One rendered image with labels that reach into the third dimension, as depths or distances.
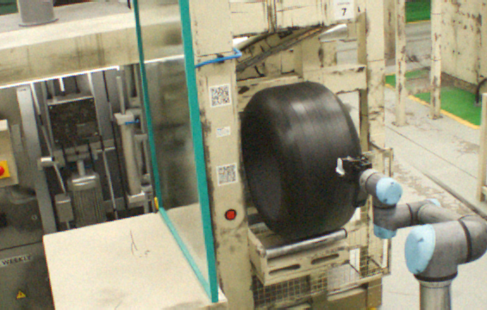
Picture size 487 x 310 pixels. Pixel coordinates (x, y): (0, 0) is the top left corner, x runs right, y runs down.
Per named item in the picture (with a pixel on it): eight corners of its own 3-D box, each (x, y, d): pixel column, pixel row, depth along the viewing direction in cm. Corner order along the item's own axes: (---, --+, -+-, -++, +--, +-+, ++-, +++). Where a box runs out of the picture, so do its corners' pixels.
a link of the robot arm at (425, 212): (508, 216, 162) (431, 189, 210) (471, 224, 161) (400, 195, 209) (511, 261, 163) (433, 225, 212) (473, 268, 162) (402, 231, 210)
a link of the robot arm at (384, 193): (382, 211, 197) (381, 183, 195) (365, 200, 207) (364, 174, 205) (404, 205, 199) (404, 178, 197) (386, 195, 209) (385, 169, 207)
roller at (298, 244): (259, 258, 252) (263, 261, 247) (258, 246, 251) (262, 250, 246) (343, 237, 261) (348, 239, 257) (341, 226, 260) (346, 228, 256)
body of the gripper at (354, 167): (359, 153, 222) (377, 162, 211) (361, 177, 224) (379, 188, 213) (340, 158, 220) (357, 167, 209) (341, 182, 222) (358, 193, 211)
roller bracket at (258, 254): (261, 274, 245) (259, 251, 241) (227, 228, 280) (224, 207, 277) (269, 272, 246) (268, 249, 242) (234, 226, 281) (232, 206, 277)
